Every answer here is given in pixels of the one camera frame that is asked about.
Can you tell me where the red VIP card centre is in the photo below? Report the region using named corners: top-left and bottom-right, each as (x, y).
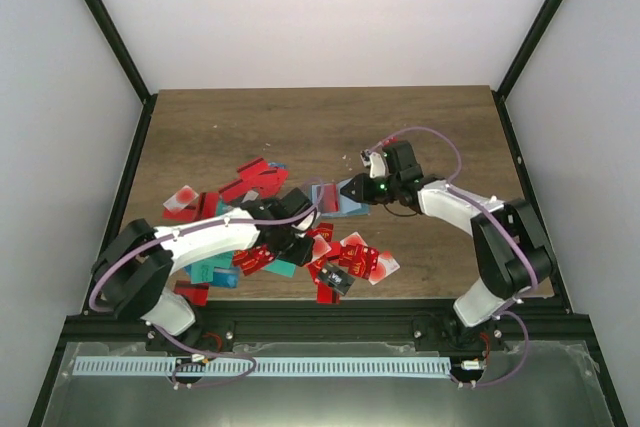
top-left (307, 222), bottom-right (334, 243)

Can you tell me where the red card black stripe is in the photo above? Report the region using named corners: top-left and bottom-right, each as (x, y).
top-left (321, 184), bottom-right (340, 214)

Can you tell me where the dark red card table edge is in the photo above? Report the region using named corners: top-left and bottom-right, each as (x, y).
top-left (173, 280), bottom-right (210, 307)

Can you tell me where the white red circle card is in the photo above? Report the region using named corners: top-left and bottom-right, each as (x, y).
top-left (311, 235), bottom-right (331, 262)

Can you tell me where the teal card front left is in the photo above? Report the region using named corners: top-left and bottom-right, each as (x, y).
top-left (188, 254), bottom-right (232, 284)

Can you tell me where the black frame post right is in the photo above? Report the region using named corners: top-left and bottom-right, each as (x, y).
top-left (494, 0), bottom-right (594, 98)

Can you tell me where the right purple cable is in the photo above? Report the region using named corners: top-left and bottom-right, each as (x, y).
top-left (372, 126), bottom-right (540, 389)

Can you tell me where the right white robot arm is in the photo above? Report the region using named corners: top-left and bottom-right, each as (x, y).
top-left (340, 140), bottom-right (557, 350)

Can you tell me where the red card top pile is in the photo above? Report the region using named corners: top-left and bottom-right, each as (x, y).
top-left (236, 157), bottom-right (269, 181)

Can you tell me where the teal leather card holder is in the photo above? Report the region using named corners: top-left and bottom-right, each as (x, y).
top-left (318, 179), bottom-right (370, 218)

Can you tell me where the teal card with stripe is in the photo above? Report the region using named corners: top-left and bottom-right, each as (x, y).
top-left (263, 259), bottom-right (297, 278)

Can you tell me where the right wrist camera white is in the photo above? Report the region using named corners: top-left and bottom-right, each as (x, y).
top-left (360, 149), bottom-right (387, 179)

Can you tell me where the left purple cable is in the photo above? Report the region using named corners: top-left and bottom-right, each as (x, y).
top-left (88, 176), bottom-right (325, 391)

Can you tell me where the red gold card right pile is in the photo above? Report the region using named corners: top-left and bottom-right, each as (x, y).
top-left (338, 244), bottom-right (379, 280)

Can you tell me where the small black card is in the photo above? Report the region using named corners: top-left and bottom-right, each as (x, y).
top-left (317, 263), bottom-right (355, 296)

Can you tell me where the white red card left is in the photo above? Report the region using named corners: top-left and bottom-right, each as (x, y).
top-left (163, 185), bottom-right (199, 213)

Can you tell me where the black frame post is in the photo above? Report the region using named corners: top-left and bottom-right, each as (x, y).
top-left (494, 0), bottom-right (594, 98)
top-left (53, 0), bottom-right (153, 104)

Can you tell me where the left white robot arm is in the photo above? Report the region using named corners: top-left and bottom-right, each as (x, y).
top-left (88, 188), bottom-right (319, 351)

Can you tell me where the light blue slotted cable duct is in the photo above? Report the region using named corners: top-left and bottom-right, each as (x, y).
top-left (72, 356), bottom-right (451, 379)

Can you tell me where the purple cable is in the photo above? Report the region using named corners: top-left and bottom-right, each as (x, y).
top-left (372, 126), bottom-right (540, 389)
top-left (88, 176), bottom-right (325, 391)

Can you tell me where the red striped card table edge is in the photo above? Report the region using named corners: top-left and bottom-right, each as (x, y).
top-left (316, 283), bottom-right (340, 305)

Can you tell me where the black frame post left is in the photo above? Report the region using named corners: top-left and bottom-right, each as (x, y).
top-left (53, 0), bottom-right (153, 104)

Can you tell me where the red gold card pile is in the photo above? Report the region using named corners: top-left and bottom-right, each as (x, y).
top-left (232, 245), bottom-right (276, 276)
top-left (338, 244), bottom-right (379, 280)

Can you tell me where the blue card front left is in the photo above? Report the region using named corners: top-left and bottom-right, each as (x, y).
top-left (210, 266), bottom-right (239, 289)

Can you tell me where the white red card right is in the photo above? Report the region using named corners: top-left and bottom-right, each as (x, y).
top-left (369, 251), bottom-right (400, 285)

